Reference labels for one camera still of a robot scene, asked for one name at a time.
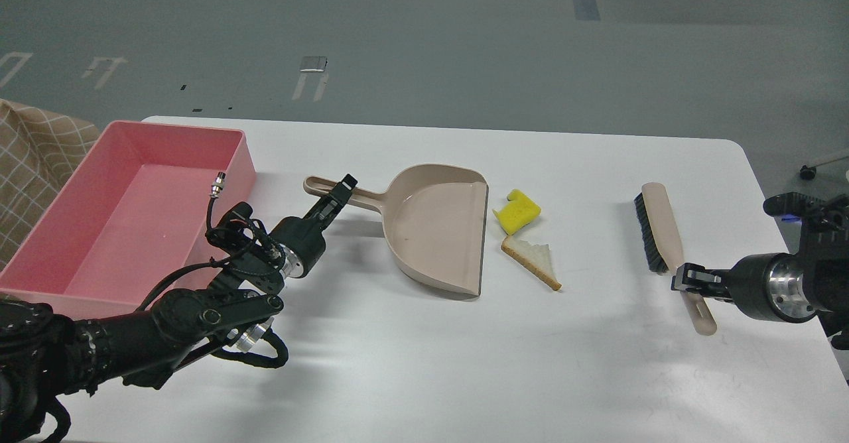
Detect white bread slice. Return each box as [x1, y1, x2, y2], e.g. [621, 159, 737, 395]
[501, 235, 562, 292]

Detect black caster wheel leg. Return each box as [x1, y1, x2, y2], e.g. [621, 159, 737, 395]
[798, 147, 848, 180]

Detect beige plastic dustpan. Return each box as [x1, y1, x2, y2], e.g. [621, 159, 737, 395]
[303, 164, 490, 298]

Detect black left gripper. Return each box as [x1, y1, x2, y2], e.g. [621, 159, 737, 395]
[271, 174, 358, 278]

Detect beige hand brush black bristles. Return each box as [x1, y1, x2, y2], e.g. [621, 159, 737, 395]
[633, 181, 718, 336]

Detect yellow sponge piece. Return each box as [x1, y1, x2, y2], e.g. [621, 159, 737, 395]
[492, 189, 542, 235]

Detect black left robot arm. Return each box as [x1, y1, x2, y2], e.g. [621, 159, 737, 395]
[2, 173, 358, 442]

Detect pink plastic bin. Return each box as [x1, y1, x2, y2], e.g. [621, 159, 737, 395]
[1, 121, 257, 319]

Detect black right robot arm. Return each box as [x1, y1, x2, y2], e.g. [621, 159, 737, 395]
[671, 192, 848, 351]

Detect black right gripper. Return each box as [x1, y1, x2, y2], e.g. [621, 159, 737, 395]
[671, 253, 789, 321]

